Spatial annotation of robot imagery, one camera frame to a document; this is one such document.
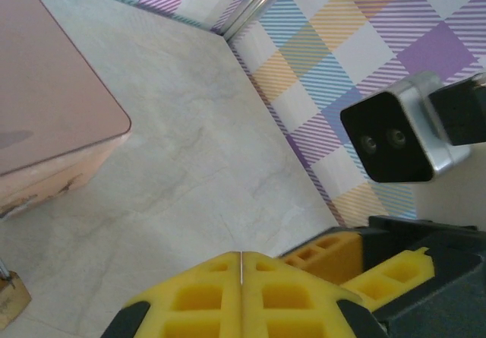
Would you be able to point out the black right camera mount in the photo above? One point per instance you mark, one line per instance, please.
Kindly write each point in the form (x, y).
(463, 114)

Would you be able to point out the aluminium frame post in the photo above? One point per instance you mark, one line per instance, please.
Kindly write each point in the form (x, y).
(258, 0)

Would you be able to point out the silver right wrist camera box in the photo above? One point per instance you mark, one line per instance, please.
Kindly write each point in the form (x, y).
(383, 140)

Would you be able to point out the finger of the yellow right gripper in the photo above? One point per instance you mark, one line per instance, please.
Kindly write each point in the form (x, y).
(338, 258)
(410, 266)

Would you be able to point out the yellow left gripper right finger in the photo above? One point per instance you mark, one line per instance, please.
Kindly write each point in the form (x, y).
(284, 300)

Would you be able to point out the pink tin box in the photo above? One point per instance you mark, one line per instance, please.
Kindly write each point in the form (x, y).
(45, 87)

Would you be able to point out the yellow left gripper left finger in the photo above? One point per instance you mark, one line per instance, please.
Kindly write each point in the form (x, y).
(197, 304)

